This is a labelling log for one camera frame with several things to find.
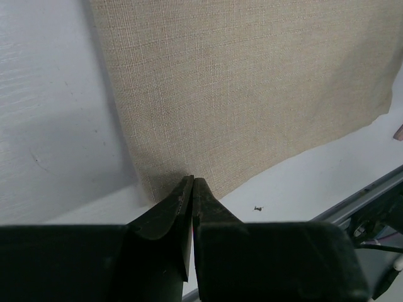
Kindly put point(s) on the aluminium front rail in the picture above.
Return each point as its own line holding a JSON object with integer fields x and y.
{"x": 338, "y": 214}

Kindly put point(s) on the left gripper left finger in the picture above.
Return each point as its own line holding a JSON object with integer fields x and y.
{"x": 144, "y": 260}

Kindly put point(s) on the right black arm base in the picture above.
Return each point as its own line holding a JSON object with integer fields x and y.
{"x": 376, "y": 233}

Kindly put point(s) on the pink handled fork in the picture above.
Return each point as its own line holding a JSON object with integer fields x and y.
{"x": 399, "y": 134}

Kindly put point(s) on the beige cloth napkin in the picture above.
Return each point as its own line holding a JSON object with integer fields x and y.
{"x": 224, "y": 90}

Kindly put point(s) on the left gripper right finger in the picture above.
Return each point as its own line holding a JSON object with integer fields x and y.
{"x": 288, "y": 261}

